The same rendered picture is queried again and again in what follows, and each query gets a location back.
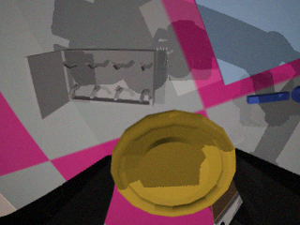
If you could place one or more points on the grey dish rack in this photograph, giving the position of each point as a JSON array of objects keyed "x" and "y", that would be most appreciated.
[{"x": 106, "y": 76}]

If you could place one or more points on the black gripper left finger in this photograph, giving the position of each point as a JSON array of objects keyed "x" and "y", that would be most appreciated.
[{"x": 82, "y": 200}]

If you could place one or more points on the yellow plate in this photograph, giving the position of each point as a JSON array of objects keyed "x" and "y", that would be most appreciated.
[{"x": 173, "y": 163}]

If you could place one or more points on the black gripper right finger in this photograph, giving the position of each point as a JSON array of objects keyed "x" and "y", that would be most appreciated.
[{"x": 270, "y": 194}]

